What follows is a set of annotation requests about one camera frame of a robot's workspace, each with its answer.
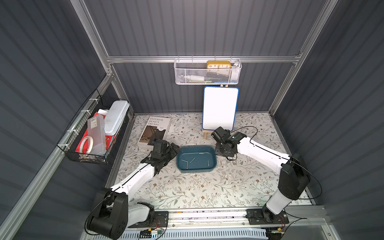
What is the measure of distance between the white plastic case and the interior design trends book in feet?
0.97

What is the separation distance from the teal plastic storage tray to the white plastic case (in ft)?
1.15

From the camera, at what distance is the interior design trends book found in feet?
3.40

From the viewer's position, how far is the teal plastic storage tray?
0.91m

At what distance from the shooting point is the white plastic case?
707 millimetres
